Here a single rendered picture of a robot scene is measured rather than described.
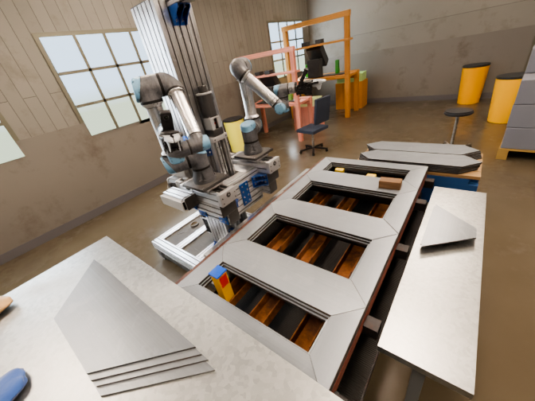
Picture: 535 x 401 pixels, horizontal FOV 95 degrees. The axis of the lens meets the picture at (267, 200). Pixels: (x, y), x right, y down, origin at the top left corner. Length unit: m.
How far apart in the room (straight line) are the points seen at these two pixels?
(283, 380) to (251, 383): 0.07
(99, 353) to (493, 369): 1.88
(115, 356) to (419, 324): 0.97
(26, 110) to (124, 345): 3.78
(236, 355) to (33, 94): 4.06
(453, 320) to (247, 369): 0.77
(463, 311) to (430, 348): 0.21
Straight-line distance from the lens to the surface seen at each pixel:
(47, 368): 0.99
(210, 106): 1.74
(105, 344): 0.88
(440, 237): 1.43
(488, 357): 2.07
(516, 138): 4.34
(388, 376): 1.84
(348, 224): 1.34
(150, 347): 0.80
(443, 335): 1.13
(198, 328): 0.79
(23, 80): 4.37
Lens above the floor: 1.66
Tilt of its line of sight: 30 degrees down
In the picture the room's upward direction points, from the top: 11 degrees counter-clockwise
